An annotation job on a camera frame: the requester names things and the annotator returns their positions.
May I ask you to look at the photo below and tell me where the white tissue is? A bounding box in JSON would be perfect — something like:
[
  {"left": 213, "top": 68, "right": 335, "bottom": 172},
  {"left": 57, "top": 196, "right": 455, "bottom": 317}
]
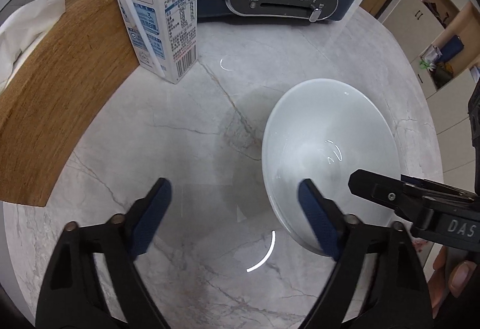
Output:
[{"left": 0, "top": 0, "right": 66, "bottom": 90}]

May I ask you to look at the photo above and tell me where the small white bowl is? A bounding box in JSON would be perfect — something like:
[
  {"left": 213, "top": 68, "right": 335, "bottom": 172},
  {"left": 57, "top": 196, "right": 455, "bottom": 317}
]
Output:
[{"left": 262, "top": 78, "right": 401, "bottom": 258}]

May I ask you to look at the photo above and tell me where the person's right hand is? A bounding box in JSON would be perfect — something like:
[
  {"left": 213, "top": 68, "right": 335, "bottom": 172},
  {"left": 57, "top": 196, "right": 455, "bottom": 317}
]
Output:
[{"left": 427, "top": 245, "right": 480, "bottom": 320}]

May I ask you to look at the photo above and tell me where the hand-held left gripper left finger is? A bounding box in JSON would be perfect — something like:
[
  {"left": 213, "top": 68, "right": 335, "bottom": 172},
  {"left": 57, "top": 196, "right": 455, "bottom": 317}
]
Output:
[{"left": 35, "top": 177, "right": 173, "bottom": 329}]

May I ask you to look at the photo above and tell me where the blue white milk carton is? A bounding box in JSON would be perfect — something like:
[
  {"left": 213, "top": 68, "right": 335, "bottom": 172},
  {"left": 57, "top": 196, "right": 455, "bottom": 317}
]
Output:
[{"left": 110, "top": 0, "right": 199, "bottom": 85}]

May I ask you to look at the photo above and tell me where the white shopping bag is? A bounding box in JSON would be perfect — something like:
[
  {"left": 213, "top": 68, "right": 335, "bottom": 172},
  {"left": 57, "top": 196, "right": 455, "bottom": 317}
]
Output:
[{"left": 422, "top": 46, "right": 441, "bottom": 64}]

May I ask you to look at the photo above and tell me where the blue bag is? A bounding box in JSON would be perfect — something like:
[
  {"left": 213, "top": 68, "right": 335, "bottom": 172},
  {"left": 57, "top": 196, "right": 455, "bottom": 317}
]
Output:
[{"left": 437, "top": 35, "right": 465, "bottom": 65}]

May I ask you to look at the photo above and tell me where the wooden tissue box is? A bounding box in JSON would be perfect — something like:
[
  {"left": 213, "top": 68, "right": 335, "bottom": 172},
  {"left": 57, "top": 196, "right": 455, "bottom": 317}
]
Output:
[{"left": 0, "top": 0, "right": 141, "bottom": 207}]

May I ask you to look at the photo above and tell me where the white wall cabinet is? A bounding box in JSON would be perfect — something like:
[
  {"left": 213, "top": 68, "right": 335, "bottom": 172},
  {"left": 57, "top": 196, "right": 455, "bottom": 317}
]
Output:
[{"left": 379, "top": 0, "right": 480, "bottom": 135}]

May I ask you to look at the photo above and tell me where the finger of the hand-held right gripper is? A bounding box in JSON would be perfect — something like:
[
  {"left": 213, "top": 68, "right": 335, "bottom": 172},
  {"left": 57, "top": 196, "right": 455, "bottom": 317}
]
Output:
[
  {"left": 348, "top": 169, "right": 425, "bottom": 221},
  {"left": 400, "top": 173, "right": 480, "bottom": 202}
]

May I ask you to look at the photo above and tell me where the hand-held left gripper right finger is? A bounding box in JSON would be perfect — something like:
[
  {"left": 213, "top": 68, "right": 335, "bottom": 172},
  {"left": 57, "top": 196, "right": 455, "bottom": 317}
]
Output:
[{"left": 298, "top": 179, "right": 441, "bottom": 329}]

